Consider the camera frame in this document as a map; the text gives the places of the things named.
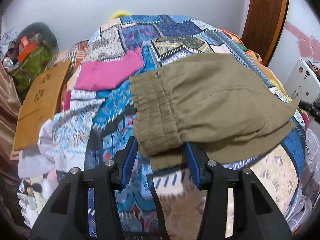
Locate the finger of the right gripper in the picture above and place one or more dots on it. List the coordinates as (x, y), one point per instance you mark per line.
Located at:
(311, 108)

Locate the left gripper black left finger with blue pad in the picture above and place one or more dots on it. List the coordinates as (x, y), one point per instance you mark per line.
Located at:
(65, 215)

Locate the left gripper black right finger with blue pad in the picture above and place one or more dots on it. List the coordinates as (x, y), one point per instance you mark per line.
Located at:
(256, 215)

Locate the olive khaki pants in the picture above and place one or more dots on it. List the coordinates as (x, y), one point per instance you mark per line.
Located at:
(213, 101)

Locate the white device on stand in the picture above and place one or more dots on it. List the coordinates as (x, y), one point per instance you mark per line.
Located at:
(302, 83)

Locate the white lotion pump bottle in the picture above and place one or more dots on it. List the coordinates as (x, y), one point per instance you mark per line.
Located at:
(44, 187)

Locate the orange wooden lap table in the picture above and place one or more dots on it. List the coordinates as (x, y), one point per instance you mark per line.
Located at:
(40, 104)

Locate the striped brown curtain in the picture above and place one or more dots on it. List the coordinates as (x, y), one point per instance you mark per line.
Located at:
(10, 106)

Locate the blue patchwork bedspread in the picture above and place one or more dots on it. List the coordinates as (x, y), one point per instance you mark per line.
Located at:
(94, 126)

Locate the pink folded garment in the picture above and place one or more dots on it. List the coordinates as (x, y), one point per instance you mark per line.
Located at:
(98, 76)

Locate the green bag of clutter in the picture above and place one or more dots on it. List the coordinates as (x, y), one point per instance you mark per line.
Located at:
(32, 66)

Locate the orange box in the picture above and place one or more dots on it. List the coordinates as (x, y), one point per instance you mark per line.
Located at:
(26, 47)

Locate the dark grey neck pillow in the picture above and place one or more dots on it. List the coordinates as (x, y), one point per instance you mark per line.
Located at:
(39, 28)

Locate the yellow curved headboard object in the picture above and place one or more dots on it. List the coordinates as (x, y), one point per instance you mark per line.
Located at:
(119, 13)

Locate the brown wooden door frame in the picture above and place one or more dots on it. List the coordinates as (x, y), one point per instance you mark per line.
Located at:
(263, 27)

